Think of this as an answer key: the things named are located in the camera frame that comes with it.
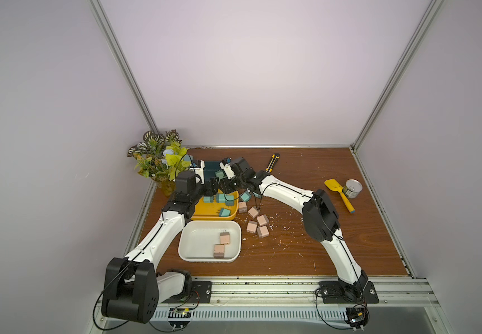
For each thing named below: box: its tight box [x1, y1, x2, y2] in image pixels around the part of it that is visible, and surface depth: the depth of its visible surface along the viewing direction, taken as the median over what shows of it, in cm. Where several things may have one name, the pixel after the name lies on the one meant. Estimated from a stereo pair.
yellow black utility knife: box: [265, 153, 281, 174], surface depth 115 cm
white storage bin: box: [177, 220, 242, 262], surface depth 87 cm
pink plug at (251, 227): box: [246, 220, 258, 234], surface depth 90 cm
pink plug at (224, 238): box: [219, 229, 230, 245], surface depth 86 cm
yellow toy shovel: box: [324, 178, 356, 214], surface depth 102 cm
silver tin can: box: [342, 178, 363, 200], surface depth 99 cm
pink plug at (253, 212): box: [247, 206, 259, 219], surface depth 94 cm
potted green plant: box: [127, 130, 192, 197], surface depth 92 cm
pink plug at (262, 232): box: [256, 225, 270, 238], surface depth 88 cm
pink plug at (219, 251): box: [213, 243, 225, 259], surface depth 83 cm
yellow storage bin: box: [190, 188, 239, 221], surface depth 97 cm
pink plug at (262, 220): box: [256, 214, 269, 227], surface depth 91 cm
